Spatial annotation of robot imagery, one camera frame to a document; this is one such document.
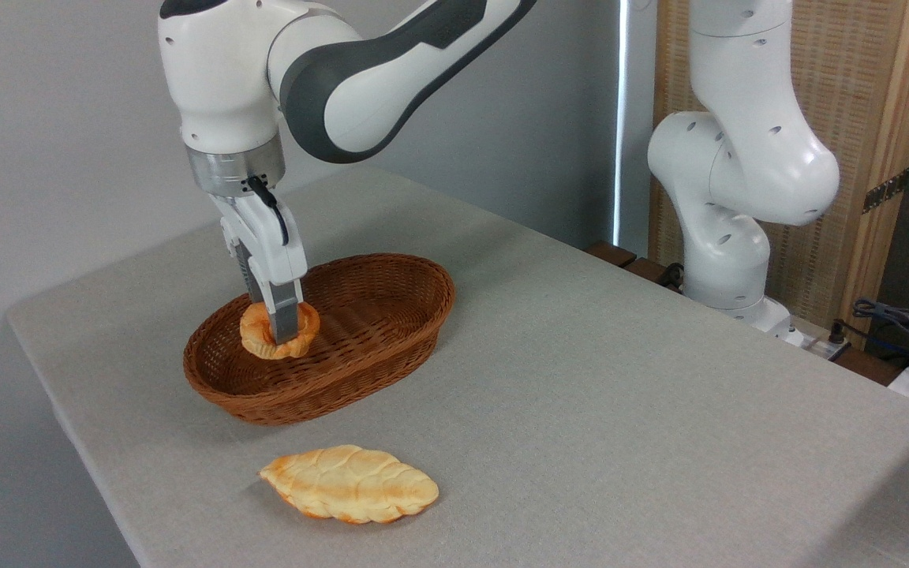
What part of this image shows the round orange bread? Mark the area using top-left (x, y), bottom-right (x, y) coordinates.
top-left (239, 300), bottom-right (321, 361)

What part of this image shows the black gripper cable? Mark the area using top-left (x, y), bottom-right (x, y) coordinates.
top-left (245, 176), bottom-right (291, 248)

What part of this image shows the long braided pale bread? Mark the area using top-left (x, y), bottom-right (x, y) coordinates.
top-left (258, 445), bottom-right (440, 525)

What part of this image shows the grey tablecloth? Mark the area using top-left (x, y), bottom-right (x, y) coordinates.
top-left (6, 164), bottom-right (909, 568)

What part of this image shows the metal screen hinge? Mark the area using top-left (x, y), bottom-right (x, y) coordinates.
top-left (862, 168), bottom-right (909, 215)

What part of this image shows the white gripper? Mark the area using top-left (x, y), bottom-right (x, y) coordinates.
top-left (210, 192), bottom-right (309, 346)

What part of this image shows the woven wooden folding screen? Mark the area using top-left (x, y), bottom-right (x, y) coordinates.
top-left (652, 0), bottom-right (909, 348)

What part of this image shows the black cable bundle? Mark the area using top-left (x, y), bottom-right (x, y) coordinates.
top-left (829, 298), bottom-right (909, 372)

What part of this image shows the brown wicker oval basket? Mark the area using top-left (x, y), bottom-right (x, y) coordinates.
top-left (183, 253), bottom-right (456, 427)

